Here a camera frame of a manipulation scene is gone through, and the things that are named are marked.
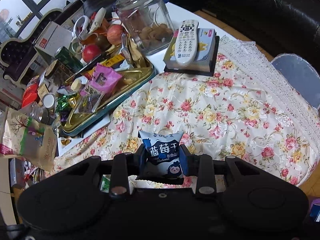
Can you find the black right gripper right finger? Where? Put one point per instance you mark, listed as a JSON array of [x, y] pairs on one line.
[[201, 167]]

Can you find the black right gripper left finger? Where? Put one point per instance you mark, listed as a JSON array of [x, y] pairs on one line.
[[123, 166]]

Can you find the green yellow snack packet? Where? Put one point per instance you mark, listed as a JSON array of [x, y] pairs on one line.
[[105, 183]]

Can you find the blueberry snack packet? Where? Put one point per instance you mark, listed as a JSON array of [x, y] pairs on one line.
[[162, 155]]

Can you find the white tray board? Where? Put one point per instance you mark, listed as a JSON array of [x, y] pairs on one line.
[[67, 142]]

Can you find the floral tablecloth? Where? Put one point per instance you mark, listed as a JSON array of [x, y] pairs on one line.
[[246, 109]]

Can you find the pink snack packet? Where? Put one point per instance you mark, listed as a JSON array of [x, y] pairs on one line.
[[104, 80]]

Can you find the gold tin full of candy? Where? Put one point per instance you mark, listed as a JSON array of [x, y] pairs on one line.
[[88, 108]]

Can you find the brown paper snack bag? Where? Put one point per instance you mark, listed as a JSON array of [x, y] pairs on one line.
[[22, 136]]

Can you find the white remote control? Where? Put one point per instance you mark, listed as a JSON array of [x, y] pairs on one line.
[[186, 42]]

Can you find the red apple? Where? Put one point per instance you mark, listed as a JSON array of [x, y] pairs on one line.
[[114, 34], [90, 52]]

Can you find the boxed tissue pack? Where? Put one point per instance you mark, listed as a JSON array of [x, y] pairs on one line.
[[205, 59]]

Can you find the white plastic stool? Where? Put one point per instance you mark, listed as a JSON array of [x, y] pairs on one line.
[[301, 75]]

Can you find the clear glass jar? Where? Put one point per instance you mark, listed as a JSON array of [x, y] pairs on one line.
[[147, 22]]

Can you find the black leather sofa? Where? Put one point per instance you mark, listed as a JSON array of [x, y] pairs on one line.
[[278, 26]]

